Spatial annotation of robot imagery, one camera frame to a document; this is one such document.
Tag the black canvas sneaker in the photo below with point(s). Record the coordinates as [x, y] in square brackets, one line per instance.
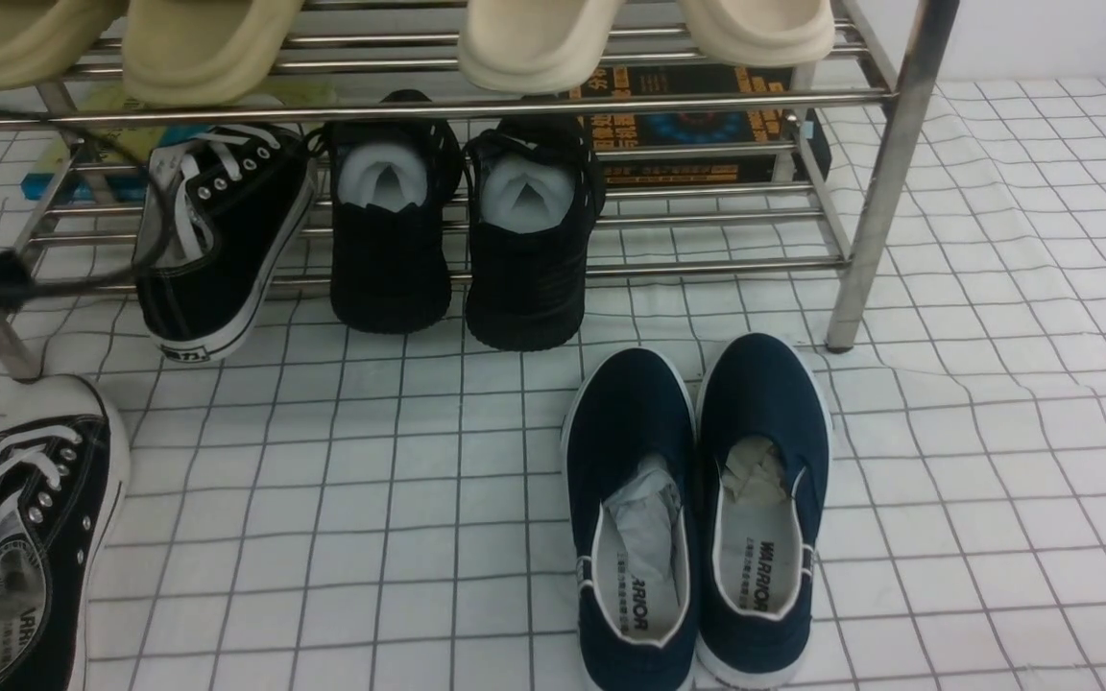
[64, 468]
[240, 193]

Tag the navy slip-on shoe left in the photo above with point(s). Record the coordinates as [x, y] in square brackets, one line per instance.
[628, 450]

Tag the navy slip-on shoe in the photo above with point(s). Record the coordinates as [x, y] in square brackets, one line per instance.
[628, 450]
[764, 446]

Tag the navy slip-on shoe right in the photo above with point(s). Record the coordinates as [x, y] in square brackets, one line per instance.
[764, 446]

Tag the silver metal shoe rack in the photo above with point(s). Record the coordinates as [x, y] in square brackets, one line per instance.
[856, 257]

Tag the beige slipper far left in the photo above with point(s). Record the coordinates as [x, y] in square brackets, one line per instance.
[41, 39]

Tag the beige slipper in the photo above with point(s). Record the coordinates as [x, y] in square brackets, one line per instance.
[41, 39]
[201, 53]

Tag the white grid tablecloth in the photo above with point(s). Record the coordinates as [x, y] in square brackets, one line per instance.
[329, 510]

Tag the black mesh sneaker left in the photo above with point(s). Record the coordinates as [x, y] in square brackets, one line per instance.
[390, 180]

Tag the black mesh sneaker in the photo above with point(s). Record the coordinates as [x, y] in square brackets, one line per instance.
[536, 192]
[390, 180]

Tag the black mesh sneaker right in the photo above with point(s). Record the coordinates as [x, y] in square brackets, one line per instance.
[536, 192]

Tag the cream slipper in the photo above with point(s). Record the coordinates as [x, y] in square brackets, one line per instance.
[761, 33]
[533, 47]

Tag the black orange printed box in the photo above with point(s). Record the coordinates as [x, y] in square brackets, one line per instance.
[689, 148]

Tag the cream slipper far right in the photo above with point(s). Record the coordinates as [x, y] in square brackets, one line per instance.
[761, 33]

